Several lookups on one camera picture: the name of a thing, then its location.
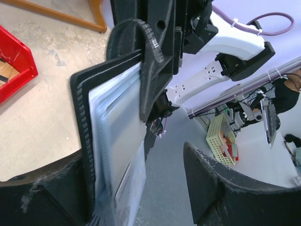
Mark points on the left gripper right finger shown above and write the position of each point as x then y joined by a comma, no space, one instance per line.
221,196

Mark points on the red plastic bin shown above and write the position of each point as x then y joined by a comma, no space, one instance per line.
17,66

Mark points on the wooden tiered rack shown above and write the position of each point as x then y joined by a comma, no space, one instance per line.
95,7

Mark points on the cream perforated basket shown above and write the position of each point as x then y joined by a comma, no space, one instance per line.
222,141

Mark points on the black card holder wallet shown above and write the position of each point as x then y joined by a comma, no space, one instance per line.
106,104

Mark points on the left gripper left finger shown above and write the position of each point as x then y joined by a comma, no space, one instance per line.
53,195

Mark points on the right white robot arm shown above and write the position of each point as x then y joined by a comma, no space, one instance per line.
241,51

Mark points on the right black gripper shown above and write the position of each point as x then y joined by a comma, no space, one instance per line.
160,29

